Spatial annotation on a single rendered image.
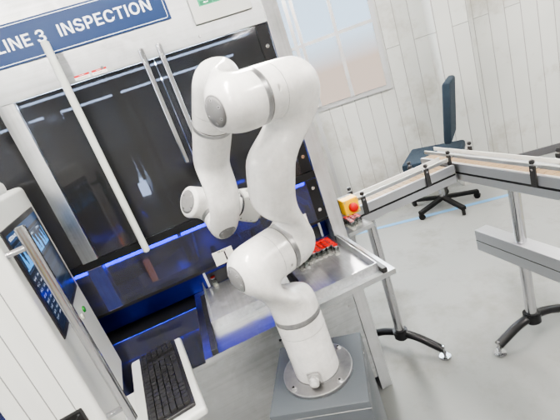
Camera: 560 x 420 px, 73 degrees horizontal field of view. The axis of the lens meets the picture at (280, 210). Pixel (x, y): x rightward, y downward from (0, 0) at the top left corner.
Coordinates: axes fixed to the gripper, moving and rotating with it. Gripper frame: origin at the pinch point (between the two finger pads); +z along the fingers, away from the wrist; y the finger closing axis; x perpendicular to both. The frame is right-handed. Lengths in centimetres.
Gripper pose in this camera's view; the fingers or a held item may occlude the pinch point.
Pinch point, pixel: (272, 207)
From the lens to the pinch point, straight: 122.5
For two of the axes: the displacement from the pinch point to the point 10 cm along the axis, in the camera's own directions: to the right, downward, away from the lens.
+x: 6.0, 5.4, -5.9
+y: -4.2, 8.4, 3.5
